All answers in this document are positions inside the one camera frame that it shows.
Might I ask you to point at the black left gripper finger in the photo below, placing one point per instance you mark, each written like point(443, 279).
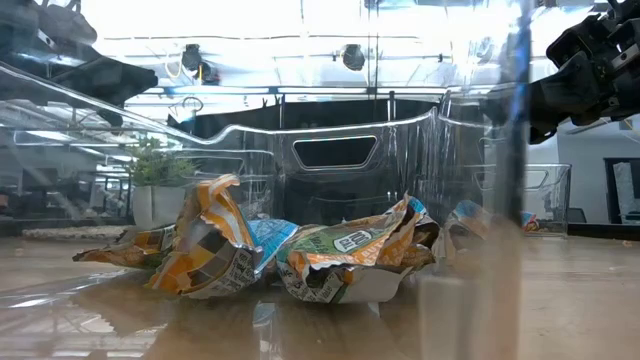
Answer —
point(115, 80)
point(110, 117)

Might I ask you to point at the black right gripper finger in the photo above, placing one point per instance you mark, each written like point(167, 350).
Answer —
point(570, 95)

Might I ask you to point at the blue granola bar red ends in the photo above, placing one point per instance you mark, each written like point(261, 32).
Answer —
point(531, 223)

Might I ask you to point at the blue foil granola bar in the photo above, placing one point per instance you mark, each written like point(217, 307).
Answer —
point(467, 217)

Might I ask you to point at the blue orange granola bar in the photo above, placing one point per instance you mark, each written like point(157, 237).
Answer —
point(422, 235)
point(345, 260)
point(210, 250)
point(272, 237)

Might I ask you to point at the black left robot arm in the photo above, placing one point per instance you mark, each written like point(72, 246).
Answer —
point(60, 22)

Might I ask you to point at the small green plant white pot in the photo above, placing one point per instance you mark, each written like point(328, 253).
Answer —
point(157, 205)

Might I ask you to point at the clear plastic storage bin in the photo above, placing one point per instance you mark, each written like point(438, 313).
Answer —
point(225, 170)
point(350, 185)
point(555, 200)

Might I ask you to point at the round wicker basket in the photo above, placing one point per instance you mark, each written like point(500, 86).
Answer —
point(75, 233)

